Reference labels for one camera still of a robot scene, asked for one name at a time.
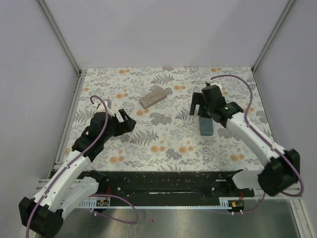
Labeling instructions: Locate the grey-blue glasses case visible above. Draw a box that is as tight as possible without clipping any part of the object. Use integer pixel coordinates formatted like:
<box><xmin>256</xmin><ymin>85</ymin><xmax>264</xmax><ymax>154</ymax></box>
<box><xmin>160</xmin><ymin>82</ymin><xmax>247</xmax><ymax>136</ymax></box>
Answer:
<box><xmin>199</xmin><ymin>117</ymin><xmax>213</xmax><ymax>136</ymax></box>

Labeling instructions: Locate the beige felt glasses case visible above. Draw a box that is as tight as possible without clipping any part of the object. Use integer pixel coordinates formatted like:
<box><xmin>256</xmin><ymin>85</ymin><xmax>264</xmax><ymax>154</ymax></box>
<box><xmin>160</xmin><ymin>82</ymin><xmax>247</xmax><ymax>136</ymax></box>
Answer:
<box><xmin>139</xmin><ymin>87</ymin><xmax>167</xmax><ymax>109</ymax></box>

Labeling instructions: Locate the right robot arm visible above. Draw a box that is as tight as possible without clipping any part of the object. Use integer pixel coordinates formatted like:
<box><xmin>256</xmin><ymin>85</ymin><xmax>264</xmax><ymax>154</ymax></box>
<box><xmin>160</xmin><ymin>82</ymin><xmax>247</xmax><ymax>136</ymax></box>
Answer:
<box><xmin>189</xmin><ymin>85</ymin><xmax>300</xmax><ymax>196</ymax></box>

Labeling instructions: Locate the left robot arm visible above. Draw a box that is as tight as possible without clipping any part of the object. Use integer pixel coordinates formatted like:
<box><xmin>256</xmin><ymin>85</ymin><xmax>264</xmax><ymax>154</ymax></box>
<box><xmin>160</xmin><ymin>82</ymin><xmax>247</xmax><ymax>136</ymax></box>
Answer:
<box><xmin>18</xmin><ymin>109</ymin><xmax>136</xmax><ymax>238</ymax></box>

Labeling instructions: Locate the floral table mat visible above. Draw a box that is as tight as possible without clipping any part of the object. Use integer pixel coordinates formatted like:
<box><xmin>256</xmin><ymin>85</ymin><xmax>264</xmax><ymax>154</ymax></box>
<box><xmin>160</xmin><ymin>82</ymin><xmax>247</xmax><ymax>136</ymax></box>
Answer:
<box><xmin>65</xmin><ymin>66</ymin><xmax>271</xmax><ymax>171</ymax></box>

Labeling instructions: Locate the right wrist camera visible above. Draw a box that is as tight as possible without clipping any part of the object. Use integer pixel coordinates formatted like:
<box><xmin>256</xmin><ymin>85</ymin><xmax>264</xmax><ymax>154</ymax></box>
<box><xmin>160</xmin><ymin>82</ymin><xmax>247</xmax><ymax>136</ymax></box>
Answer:
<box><xmin>205</xmin><ymin>79</ymin><xmax>222</xmax><ymax>90</ymax></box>

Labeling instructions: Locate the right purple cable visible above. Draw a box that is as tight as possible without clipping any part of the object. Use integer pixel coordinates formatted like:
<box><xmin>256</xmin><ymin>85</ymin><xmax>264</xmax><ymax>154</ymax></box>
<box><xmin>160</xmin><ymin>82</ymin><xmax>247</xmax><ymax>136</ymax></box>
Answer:
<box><xmin>210</xmin><ymin>74</ymin><xmax>305</xmax><ymax>215</ymax></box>

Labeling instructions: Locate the purple cable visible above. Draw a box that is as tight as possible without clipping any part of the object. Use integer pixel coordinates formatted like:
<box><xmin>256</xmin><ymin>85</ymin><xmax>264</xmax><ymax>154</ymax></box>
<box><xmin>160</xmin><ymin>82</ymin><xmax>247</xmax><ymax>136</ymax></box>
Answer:
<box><xmin>210</xmin><ymin>74</ymin><xmax>305</xmax><ymax>215</ymax></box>
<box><xmin>24</xmin><ymin>96</ymin><xmax>140</xmax><ymax>238</ymax></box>

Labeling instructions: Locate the left aluminium frame post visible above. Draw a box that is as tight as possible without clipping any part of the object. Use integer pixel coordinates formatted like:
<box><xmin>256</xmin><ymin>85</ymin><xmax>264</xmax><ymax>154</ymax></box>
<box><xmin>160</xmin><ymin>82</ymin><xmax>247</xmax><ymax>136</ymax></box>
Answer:
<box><xmin>37</xmin><ymin>0</ymin><xmax>82</xmax><ymax>76</ymax></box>

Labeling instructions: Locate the aluminium frame post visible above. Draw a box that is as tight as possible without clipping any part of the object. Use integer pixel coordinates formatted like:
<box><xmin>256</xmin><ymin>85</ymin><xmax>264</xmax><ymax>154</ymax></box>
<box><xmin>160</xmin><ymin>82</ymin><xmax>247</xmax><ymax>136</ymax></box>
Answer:
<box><xmin>252</xmin><ymin>0</ymin><xmax>297</xmax><ymax>72</ymax></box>
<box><xmin>37</xmin><ymin>0</ymin><xmax>82</xmax><ymax>76</ymax></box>

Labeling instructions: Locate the right aluminium frame post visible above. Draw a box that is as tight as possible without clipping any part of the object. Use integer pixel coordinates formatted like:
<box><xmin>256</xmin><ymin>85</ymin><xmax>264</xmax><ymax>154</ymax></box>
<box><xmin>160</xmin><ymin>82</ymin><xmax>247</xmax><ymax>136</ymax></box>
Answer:
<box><xmin>252</xmin><ymin>0</ymin><xmax>297</xmax><ymax>72</ymax></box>

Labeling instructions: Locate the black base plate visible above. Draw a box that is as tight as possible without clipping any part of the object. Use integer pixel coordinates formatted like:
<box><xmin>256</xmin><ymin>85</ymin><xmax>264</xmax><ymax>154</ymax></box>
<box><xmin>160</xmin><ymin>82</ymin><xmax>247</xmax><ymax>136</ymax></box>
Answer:
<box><xmin>96</xmin><ymin>171</ymin><xmax>262</xmax><ymax>200</ymax></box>

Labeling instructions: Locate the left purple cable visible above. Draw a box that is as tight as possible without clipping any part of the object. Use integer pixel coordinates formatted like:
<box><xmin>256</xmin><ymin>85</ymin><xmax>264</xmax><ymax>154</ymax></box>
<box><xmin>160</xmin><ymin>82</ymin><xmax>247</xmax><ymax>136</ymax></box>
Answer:
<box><xmin>24</xmin><ymin>96</ymin><xmax>140</xmax><ymax>238</ymax></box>

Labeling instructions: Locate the white slotted cable duct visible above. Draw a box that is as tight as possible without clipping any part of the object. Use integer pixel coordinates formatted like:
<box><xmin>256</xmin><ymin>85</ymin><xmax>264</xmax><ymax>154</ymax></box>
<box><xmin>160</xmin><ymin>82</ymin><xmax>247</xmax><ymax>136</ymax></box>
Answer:
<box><xmin>78</xmin><ymin>196</ymin><xmax>244</xmax><ymax>209</ymax></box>

